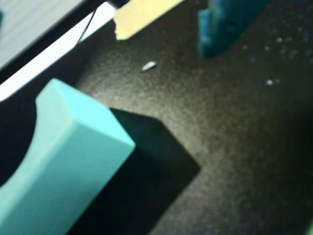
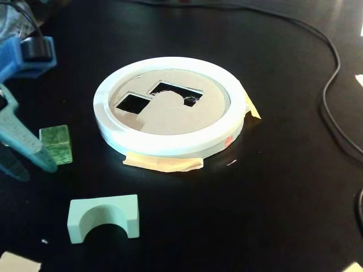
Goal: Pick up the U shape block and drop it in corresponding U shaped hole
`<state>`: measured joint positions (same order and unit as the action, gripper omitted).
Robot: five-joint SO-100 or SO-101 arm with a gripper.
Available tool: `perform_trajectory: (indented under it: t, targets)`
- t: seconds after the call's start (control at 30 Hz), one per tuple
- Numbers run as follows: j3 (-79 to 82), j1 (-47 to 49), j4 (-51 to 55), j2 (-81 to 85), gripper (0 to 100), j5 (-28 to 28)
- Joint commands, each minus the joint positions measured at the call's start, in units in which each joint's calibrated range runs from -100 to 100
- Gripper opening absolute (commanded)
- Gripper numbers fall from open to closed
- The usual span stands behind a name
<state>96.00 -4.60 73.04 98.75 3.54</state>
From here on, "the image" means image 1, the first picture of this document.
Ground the light green U shape block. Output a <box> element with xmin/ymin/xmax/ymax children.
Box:
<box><xmin>0</xmin><ymin>78</ymin><xmax>136</xmax><ymax>235</ymax></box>

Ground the small white chip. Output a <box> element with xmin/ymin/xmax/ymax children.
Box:
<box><xmin>142</xmin><ymin>61</ymin><xmax>157</xmax><ymax>72</ymax></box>

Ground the pale wooden board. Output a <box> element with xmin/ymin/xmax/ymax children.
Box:
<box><xmin>113</xmin><ymin>0</ymin><xmax>184</xmax><ymax>41</ymax></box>

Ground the thin black cable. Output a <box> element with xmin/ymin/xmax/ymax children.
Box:
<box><xmin>78</xmin><ymin>10</ymin><xmax>96</xmax><ymax>44</ymax></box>

